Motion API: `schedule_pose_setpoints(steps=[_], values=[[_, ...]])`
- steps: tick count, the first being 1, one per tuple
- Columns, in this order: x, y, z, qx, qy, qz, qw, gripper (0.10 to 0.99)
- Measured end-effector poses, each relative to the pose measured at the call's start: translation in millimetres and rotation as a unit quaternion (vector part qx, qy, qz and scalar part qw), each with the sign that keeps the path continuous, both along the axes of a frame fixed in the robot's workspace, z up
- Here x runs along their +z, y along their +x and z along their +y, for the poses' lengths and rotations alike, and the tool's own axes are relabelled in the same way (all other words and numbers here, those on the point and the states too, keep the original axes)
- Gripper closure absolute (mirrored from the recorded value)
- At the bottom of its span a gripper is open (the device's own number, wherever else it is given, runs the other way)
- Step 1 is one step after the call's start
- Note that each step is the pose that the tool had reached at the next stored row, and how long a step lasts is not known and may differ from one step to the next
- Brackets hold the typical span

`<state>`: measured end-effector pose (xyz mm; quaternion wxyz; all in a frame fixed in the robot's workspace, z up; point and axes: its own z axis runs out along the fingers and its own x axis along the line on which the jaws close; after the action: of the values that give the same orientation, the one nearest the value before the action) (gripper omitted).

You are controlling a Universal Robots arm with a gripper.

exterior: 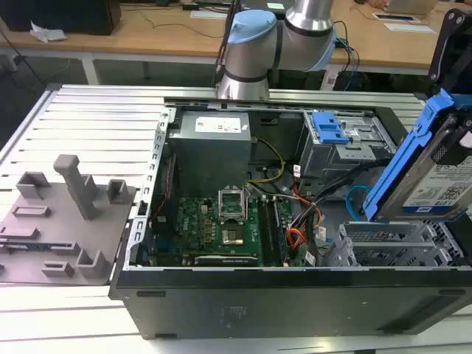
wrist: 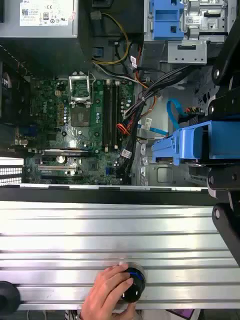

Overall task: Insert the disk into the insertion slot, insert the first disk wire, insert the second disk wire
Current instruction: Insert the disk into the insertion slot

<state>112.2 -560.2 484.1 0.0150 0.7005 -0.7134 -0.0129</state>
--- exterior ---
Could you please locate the hard disk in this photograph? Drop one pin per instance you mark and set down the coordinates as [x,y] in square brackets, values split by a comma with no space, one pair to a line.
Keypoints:
[394,173]

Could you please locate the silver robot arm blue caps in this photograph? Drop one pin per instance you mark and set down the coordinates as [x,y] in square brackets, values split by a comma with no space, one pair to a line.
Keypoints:
[250,48]

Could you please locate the grey metal disk bay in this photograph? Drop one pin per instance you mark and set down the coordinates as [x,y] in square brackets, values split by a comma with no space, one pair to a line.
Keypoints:
[372,241]

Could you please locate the black RAM slot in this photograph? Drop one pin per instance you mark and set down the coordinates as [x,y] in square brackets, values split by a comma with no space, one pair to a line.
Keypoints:
[263,232]
[277,232]

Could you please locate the white paper sheet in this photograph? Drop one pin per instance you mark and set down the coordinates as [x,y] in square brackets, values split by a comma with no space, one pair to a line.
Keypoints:
[409,28]
[208,14]

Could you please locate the blue plastic drive latch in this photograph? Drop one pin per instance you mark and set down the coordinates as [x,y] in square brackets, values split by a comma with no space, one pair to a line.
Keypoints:
[328,129]

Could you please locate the grey metal drive cage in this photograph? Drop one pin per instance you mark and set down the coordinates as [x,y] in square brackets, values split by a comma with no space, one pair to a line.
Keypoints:
[332,158]

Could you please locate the grey power supply unit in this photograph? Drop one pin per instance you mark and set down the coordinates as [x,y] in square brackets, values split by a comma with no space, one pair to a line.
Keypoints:
[210,155]

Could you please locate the CPU socket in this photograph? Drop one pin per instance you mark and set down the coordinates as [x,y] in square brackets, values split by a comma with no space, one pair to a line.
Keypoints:
[233,237]

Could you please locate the green motherboard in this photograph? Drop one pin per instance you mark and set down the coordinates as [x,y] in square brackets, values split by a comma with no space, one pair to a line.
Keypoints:
[199,225]

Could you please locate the wooden desk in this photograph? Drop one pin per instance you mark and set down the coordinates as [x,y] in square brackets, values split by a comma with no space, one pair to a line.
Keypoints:
[147,37]

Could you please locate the black graphics card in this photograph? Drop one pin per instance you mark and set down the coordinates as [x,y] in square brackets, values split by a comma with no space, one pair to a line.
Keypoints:
[225,260]

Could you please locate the black PC case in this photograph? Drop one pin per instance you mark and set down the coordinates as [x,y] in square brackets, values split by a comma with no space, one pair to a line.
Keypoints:
[258,309]

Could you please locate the black box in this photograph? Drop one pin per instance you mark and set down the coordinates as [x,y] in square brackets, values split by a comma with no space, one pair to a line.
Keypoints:
[59,14]

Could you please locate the crumpled white paper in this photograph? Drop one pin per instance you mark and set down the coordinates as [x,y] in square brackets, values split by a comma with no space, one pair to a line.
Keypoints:
[48,33]

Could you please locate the grey plastic parts rack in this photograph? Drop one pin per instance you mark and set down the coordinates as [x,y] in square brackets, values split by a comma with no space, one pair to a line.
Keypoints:
[66,228]

